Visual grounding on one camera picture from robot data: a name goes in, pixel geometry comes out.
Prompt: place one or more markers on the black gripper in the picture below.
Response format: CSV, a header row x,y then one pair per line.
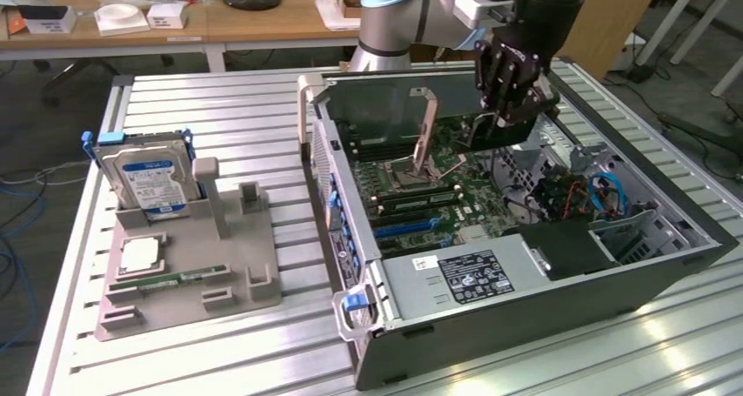
x,y
521,65

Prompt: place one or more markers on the black graphics card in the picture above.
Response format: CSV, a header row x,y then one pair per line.
x,y
493,139

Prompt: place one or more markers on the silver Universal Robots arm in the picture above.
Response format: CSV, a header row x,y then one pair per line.
x,y
383,22

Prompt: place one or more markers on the wooden cabinet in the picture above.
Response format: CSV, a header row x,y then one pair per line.
x,y
615,22

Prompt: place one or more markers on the grey metal disk bay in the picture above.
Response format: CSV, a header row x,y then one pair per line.
x,y
521,169

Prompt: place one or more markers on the metal socket cover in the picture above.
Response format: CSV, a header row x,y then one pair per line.
x,y
457,161

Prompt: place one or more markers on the CPU socket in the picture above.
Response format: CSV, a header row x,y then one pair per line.
x,y
400,176

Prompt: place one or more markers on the green motherboard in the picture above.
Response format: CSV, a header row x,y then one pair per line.
x,y
464,204

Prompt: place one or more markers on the white cardboard box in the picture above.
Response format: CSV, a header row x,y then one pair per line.
x,y
336,15

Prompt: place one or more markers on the black floor stand base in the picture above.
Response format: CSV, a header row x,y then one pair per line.
x,y
708,130

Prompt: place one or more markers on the installed black RAM stick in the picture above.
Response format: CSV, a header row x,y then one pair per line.
x,y
417,198

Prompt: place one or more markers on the blue expansion slot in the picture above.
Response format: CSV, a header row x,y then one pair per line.
x,y
400,230

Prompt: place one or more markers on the wooden desk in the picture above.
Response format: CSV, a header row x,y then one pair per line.
x,y
261,26

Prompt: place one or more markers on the grey power supply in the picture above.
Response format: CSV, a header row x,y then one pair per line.
x,y
417,283

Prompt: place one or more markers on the open black PC case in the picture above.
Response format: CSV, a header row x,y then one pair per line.
x,y
521,326

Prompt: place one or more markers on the blue case release latch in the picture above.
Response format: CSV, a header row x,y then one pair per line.
x,y
353,302

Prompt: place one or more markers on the small white labelled box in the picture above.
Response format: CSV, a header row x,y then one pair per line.
x,y
167,15

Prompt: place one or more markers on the hard disk with blue carrier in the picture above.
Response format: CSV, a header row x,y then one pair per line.
x,y
148,183

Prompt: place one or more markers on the white plastic block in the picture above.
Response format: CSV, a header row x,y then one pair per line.
x,y
119,19

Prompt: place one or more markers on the grey parts rack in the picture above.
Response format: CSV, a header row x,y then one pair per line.
x,y
185,248

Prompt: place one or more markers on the green RAM stick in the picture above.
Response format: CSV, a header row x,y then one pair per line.
x,y
191,276

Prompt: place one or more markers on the silver CPU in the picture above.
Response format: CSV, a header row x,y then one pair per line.
x,y
139,254

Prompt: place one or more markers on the white box with black lid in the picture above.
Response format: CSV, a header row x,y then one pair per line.
x,y
49,24

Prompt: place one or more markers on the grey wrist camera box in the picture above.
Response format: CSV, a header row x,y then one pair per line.
x,y
476,4

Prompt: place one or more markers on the white table frame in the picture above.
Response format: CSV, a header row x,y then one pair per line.
x,y
660,24

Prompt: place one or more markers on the grey metal drive bracket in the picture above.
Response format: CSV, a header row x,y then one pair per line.
x,y
632,235

